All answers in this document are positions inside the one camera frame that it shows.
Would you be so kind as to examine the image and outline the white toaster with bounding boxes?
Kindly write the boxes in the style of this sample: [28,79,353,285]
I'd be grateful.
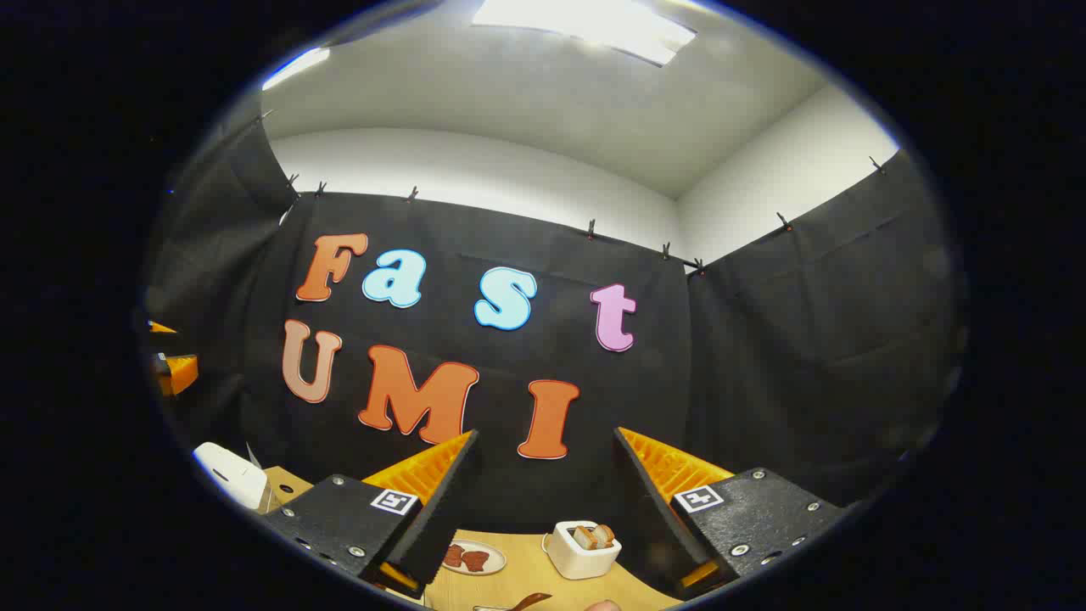
[543,520,622,580]

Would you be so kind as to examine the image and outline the white rice cooker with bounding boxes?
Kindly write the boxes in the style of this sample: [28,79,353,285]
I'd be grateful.
[193,442,268,510]

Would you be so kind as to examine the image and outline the white round plate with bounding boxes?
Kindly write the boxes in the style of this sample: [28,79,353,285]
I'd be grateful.
[441,540,507,576]

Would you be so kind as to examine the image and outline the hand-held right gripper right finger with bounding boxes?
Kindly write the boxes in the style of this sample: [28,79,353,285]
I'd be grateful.
[613,427,849,602]

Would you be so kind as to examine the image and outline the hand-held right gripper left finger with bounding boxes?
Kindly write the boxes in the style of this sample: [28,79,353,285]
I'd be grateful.
[261,429,481,599]

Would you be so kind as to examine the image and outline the black backdrop cloth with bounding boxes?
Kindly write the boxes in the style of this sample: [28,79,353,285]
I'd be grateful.
[140,110,968,544]

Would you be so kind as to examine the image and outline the row of black cloth clips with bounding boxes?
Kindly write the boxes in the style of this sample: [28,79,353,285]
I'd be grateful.
[287,155,885,277]

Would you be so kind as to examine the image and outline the ceiling light panel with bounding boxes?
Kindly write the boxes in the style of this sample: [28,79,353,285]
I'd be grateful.
[472,0,698,68]

